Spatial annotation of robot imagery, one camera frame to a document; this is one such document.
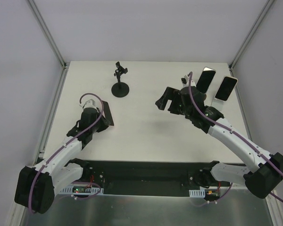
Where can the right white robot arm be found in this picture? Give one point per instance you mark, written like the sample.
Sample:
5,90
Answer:
263,171

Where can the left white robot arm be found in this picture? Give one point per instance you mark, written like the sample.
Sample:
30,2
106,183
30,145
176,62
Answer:
38,185

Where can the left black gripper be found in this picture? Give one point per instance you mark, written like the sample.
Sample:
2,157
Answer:
106,114

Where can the white phone stand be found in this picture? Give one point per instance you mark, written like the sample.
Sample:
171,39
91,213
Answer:
218,104

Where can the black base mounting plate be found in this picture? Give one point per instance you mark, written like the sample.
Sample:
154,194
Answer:
169,179

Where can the pink-case phone front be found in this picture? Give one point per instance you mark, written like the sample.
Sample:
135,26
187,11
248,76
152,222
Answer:
108,113

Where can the black round-base phone stand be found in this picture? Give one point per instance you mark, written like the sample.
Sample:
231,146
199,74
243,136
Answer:
120,89

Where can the aluminium frame post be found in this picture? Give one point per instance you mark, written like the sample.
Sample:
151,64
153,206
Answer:
252,32
46,32

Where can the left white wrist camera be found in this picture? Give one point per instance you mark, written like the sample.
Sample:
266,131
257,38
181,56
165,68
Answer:
89,104

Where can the left white cable duct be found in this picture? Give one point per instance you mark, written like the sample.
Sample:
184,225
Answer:
82,190

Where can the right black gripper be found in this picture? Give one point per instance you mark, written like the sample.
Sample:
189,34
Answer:
170,100

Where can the silver-edged phone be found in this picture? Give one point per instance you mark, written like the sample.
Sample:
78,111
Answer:
205,79

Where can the right pink-case phone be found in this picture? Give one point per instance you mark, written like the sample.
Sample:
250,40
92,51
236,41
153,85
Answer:
226,87

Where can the right white cable duct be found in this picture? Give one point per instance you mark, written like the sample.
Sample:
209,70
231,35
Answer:
197,193

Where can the left aluminium frame post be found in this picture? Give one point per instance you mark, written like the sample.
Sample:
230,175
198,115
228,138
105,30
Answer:
46,32

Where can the right aluminium frame post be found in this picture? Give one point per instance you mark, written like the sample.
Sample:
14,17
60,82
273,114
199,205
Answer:
252,32

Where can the right aluminium table rail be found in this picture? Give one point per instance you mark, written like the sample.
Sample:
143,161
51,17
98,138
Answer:
240,102

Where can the pink-case phone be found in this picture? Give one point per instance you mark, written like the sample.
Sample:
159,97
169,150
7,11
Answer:
108,113
226,87

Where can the white cable duct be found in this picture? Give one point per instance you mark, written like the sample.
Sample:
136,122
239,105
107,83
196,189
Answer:
82,190
197,193

